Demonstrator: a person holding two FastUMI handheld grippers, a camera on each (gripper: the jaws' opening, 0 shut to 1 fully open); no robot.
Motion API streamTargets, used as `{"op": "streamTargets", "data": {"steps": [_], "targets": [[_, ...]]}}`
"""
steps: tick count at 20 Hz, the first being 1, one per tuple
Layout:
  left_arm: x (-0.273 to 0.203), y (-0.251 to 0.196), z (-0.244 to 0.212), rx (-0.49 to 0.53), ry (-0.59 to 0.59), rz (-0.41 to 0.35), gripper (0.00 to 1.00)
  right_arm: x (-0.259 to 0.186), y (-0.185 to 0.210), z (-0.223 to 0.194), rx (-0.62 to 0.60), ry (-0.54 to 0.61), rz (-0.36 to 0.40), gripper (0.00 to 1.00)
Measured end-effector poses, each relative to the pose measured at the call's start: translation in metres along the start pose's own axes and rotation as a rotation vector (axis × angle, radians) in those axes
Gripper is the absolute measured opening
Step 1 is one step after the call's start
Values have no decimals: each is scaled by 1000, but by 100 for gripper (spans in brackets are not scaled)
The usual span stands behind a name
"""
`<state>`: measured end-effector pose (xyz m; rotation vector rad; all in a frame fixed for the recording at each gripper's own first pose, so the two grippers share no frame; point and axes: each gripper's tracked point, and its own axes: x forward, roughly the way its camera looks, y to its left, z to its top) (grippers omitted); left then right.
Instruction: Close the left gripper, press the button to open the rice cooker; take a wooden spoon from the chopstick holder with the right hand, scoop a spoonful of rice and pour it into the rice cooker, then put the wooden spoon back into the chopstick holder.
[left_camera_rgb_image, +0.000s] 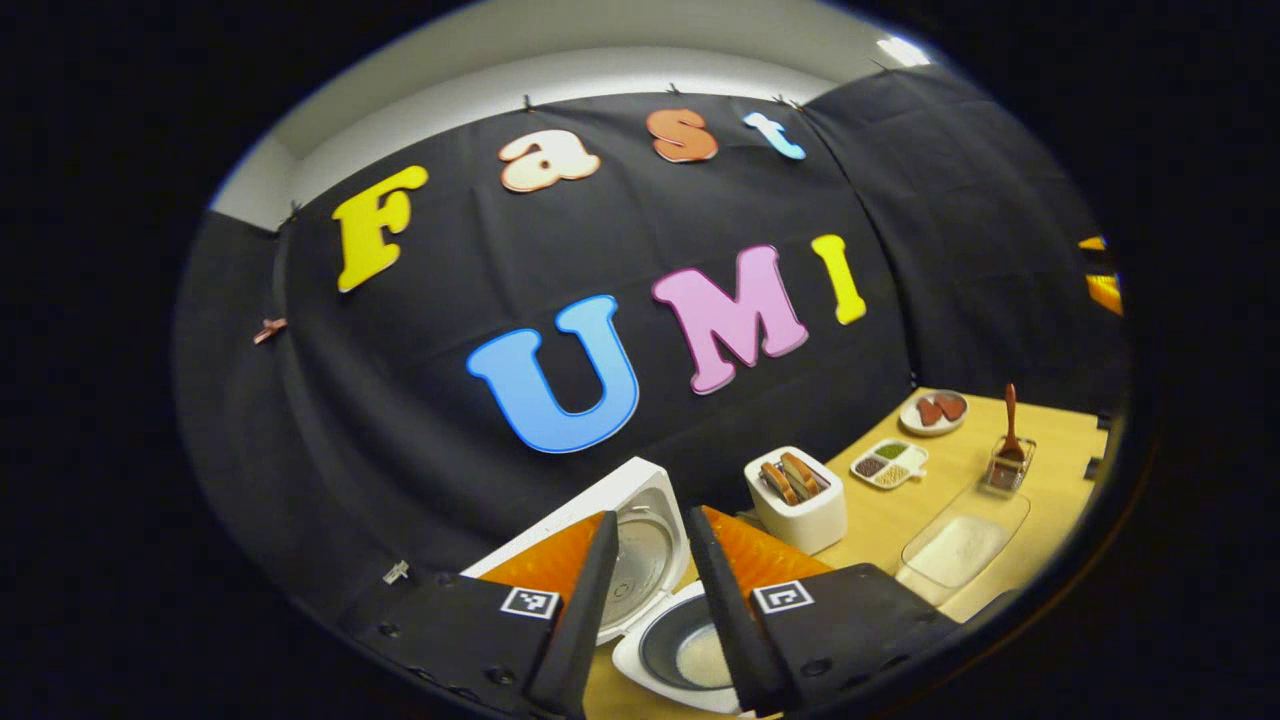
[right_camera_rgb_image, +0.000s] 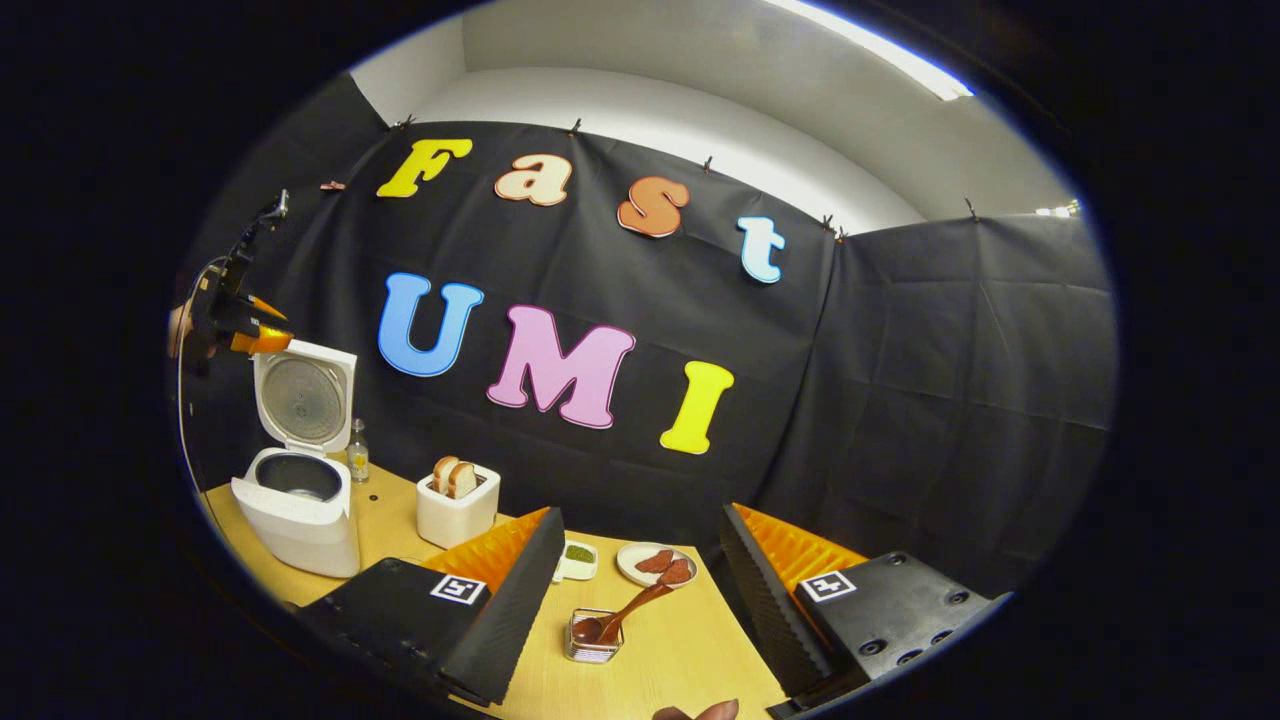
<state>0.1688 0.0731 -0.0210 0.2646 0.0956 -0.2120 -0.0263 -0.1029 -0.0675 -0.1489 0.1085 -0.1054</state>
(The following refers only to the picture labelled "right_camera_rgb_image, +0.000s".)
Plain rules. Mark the divided white bean dish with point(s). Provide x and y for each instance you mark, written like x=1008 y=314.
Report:
x=578 y=556

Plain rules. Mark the round white plate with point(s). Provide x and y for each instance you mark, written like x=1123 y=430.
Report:
x=630 y=570

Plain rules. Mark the white toaster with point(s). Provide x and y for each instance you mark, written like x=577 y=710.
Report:
x=455 y=520

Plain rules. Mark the red meat slice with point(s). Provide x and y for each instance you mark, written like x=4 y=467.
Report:
x=677 y=572
x=655 y=561

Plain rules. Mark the black backdrop cloth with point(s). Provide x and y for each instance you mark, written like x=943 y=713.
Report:
x=900 y=400

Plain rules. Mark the white rice cooker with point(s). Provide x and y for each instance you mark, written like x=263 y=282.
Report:
x=300 y=530

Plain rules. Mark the toasted bread slice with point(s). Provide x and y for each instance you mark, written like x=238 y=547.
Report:
x=442 y=475
x=464 y=480

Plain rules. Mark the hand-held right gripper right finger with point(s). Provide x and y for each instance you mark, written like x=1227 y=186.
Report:
x=770 y=610

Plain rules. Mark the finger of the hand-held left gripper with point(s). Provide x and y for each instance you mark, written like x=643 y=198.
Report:
x=265 y=309
x=262 y=343

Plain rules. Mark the brown wooden spoon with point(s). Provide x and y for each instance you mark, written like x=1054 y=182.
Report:
x=630 y=608

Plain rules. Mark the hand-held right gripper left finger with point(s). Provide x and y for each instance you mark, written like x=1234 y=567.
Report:
x=510 y=620

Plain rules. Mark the small glass bottle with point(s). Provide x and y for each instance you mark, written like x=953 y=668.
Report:
x=358 y=458

